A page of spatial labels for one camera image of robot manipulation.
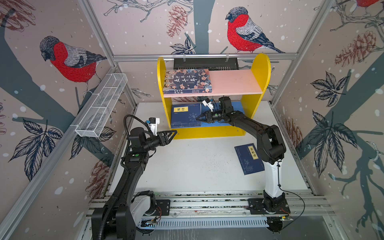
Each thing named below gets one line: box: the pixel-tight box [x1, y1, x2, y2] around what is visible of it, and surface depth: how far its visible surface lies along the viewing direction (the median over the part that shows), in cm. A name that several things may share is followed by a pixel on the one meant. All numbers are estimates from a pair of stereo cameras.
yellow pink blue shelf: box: [156, 53, 272, 140], surface depth 76 cm
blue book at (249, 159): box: [234, 143, 265, 176], surface depth 90 cm
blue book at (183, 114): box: [171, 102, 202, 129], surface depth 90 cm
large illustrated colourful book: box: [163, 69, 213, 94], surface depth 73 cm
